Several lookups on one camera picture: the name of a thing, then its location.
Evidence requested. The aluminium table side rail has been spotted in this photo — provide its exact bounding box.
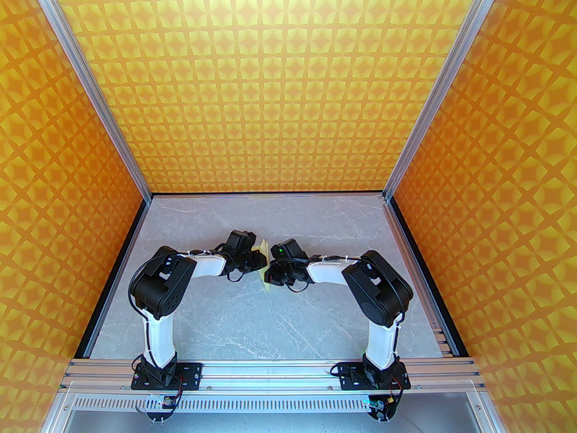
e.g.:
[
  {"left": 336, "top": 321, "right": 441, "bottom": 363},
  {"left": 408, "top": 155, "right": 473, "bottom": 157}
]
[{"left": 382, "top": 198, "right": 459, "bottom": 359}]

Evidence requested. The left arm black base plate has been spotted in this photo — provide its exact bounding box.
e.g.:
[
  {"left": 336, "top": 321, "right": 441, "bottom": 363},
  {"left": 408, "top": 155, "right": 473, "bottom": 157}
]
[{"left": 131, "top": 362, "right": 203, "bottom": 391}]

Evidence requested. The aluminium mounting rail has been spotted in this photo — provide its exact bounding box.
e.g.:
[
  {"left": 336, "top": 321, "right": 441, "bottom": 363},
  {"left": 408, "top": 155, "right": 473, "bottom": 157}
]
[{"left": 61, "top": 358, "right": 485, "bottom": 395}]

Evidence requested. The small circuit board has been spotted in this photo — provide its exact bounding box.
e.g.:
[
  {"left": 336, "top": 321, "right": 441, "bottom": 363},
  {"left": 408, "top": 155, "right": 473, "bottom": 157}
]
[
  {"left": 366, "top": 395, "right": 399, "bottom": 423},
  {"left": 143, "top": 394, "right": 179, "bottom": 424}
]

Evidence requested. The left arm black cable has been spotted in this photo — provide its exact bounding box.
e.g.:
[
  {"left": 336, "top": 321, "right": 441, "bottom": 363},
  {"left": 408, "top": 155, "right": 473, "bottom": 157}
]
[{"left": 128, "top": 258, "right": 169, "bottom": 332}]

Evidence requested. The slotted white cable duct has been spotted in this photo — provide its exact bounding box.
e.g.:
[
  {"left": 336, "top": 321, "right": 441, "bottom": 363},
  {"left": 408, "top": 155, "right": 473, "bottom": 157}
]
[{"left": 72, "top": 394, "right": 484, "bottom": 415}]

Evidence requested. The black table border strip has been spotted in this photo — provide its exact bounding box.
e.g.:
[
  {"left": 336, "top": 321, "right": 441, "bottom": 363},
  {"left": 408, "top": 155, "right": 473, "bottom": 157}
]
[{"left": 73, "top": 191, "right": 472, "bottom": 360}]

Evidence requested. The aluminium frame post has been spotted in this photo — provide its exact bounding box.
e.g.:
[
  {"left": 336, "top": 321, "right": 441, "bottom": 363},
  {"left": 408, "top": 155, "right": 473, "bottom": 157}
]
[
  {"left": 382, "top": 0, "right": 509, "bottom": 201},
  {"left": 25, "top": 0, "right": 153, "bottom": 203}
]

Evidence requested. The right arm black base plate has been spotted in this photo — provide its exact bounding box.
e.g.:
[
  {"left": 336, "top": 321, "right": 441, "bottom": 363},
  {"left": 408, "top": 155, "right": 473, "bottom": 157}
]
[{"left": 337, "top": 361, "right": 411, "bottom": 391}]

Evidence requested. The pale yellow paper sheet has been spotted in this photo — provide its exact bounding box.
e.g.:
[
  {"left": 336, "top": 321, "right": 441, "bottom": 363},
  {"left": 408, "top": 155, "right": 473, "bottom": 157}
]
[{"left": 252, "top": 239, "right": 276, "bottom": 292}]

